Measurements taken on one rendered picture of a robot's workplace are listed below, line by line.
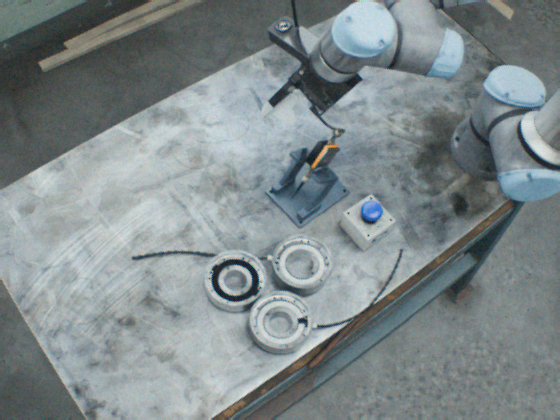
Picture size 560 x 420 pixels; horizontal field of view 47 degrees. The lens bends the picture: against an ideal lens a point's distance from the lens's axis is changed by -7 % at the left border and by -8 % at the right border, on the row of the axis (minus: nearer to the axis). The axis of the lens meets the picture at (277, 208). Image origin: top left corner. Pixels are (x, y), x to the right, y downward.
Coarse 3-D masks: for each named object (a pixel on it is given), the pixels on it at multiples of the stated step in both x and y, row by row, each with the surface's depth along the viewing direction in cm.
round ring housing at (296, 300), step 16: (256, 304) 116; (304, 304) 116; (256, 320) 117; (288, 320) 118; (256, 336) 112; (272, 336) 114; (288, 336) 114; (304, 336) 115; (272, 352) 114; (288, 352) 114
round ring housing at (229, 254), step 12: (228, 252) 120; (240, 252) 120; (216, 264) 120; (252, 264) 121; (204, 276) 117; (228, 276) 121; (240, 276) 122; (264, 276) 119; (264, 288) 118; (216, 300) 116; (252, 300) 116
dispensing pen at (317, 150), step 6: (336, 132) 121; (342, 132) 122; (330, 138) 122; (336, 138) 122; (318, 144) 122; (324, 144) 122; (330, 144) 122; (312, 150) 123; (318, 150) 122; (312, 156) 123; (318, 156) 122; (306, 162) 124; (312, 162) 123; (312, 168) 125; (306, 174) 126; (306, 180) 126; (300, 186) 127
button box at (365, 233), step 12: (360, 204) 127; (348, 216) 125; (360, 216) 125; (384, 216) 126; (348, 228) 127; (360, 228) 124; (372, 228) 124; (384, 228) 125; (360, 240) 125; (372, 240) 125
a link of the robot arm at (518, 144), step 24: (552, 96) 109; (504, 120) 120; (528, 120) 114; (552, 120) 108; (504, 144) 118; (528, 144) 112; (552, 144) 110; (504, 168) 118; (528, 168) 114; (552, 168) 113; (504, 192) 120; (528, 192) 118; (552, 192) 118
